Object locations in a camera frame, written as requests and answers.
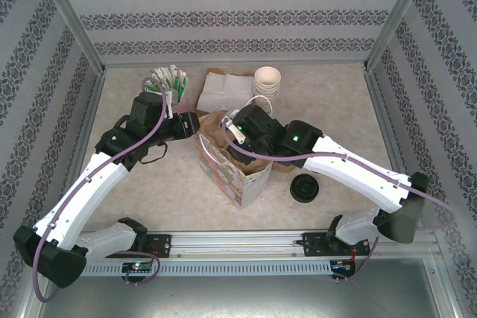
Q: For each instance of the brown pulp cup carrier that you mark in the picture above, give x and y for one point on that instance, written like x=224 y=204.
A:
x=285 y=167
x=214 y=132

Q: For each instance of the cartoon animal print paper bag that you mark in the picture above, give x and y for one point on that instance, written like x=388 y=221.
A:
x=223 y=180

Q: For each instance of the black lidded paper coffee cup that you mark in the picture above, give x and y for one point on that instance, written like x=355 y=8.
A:
x=305 y=187

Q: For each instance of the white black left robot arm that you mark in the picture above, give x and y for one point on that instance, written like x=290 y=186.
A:
x=85 y=191

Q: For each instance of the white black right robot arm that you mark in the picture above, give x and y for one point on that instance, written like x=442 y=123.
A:
x=354 y=174

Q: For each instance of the white paper cup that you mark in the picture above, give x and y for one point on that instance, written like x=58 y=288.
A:
x=268 y=89
x=267 y=75
x=269 y=92
x=270 y=95

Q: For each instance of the pink plastic straw holder cup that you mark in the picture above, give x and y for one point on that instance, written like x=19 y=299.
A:
x=186 y=107

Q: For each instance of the white paper napkins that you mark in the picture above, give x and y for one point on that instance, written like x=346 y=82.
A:
x=227 y=85

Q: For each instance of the white napkins in cardboard holder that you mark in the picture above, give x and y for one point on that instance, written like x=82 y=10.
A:
x=214 y=71

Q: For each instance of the small circuit board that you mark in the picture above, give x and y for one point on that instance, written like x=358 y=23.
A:
x=341 y=265
x=138 y=266

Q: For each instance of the aluminium back frame rail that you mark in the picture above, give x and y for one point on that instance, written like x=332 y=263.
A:
x=234 y=63

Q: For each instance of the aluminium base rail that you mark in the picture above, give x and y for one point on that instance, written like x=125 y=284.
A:
x=238 y=245

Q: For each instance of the aluminium corner post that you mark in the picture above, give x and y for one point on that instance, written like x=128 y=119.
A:
x=398 y=16
x=71 y=16

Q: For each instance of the grey metal base plate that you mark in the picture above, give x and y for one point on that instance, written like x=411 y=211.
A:
x=242 y=297

